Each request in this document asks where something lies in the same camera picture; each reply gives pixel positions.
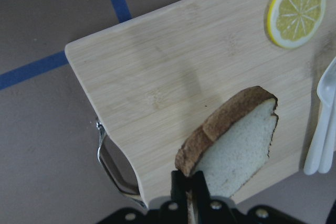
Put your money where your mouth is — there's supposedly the white bread slice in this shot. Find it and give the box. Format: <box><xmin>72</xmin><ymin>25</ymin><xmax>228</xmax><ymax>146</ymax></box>
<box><xmin>174</xmin><ymin>86</ymin><xmax>279</xmax><ymax>198</ymax></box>

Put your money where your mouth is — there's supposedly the white plastic spoon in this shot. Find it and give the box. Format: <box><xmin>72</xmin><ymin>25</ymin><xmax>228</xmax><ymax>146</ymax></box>
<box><xmin>303</xmin><ymin>59</ymin><xmax>335</xmax><ymax>175</ymax></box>

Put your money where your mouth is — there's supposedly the wooden cutting board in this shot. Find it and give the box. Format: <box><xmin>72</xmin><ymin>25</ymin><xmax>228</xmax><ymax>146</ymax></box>
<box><xmin>65</xmin><ymin>0</ymin><xmax>335</xmax><ymax>203</ymax></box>

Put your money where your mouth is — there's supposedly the lemon slice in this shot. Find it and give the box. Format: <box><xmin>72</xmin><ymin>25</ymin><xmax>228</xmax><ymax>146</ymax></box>
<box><xmin>266</xmin><ymin>0</ymin><xmax>326</xmax><ymax>49</ymax></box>

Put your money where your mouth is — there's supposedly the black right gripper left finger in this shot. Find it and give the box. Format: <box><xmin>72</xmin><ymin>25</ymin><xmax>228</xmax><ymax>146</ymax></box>
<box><xmin>171</xmin><ymin>170</ymin><xmax>188</xmax><ymax>223</ymax></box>

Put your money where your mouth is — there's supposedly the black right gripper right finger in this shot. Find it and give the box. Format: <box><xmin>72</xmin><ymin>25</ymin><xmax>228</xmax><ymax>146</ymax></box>
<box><xmin>191</xmin><ymin>171</ymin><xmax>212</xmax><ymax>223</ymax></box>

